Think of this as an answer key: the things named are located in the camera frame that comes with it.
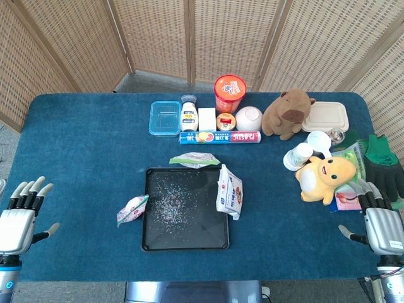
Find small clear cup with nuts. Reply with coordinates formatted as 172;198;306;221
328;128;347;145

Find blue clear plastic container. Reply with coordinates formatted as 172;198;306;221
148;100;182;138

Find black square baking tray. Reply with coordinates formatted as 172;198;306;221
141;167;230;253

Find green black work glove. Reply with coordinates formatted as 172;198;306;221
364;134;404;203

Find orange jar with red lid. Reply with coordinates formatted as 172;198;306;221
213;74;247;115

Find small red yellow tin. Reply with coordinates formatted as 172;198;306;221
216;112;237;133

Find yellow plush toy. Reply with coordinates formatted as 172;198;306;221
295;155;357;206

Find pink snack packet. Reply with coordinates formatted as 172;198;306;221
329;186;363;213

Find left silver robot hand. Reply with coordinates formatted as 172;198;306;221
0;175;61;256

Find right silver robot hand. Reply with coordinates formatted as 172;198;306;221
338;179;404;257

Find blue plastic wrap box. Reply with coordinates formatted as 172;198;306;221
179;131;262;145

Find green plastic packet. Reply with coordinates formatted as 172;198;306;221
330;140;369;182

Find white printed paper cup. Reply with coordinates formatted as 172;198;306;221
282;142;314;172

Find white mayonnaise bottle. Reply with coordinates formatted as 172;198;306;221
180;94;199;133

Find small white box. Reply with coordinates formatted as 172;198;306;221
198;107;217;133

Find pink green seasoning packet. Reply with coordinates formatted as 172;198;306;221
116;194;150;229

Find silver blue robot base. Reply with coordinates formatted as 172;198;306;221
124;280;263;303

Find blue felt table cover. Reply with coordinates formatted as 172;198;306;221
0;92;404;283

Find white blue seasoning bag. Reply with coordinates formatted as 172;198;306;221
215;163;244;221

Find scattered coloured granules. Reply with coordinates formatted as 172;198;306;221
148;170;209;227

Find brown capybara plush toy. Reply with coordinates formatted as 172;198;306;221
261;88;317;141

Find white measuring scoop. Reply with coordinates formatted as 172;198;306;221
307;130;333;159

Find black cable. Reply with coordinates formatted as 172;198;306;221
356;275;384;303

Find woven bamboo folding screen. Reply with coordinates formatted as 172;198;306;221
0;0;404;171

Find white upturned bowl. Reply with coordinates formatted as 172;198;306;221
235;105;263;133

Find beige lidded takeout box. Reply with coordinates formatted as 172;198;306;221
301;101;350;133

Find green white seasoning packet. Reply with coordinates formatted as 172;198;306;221
169;151;221;169

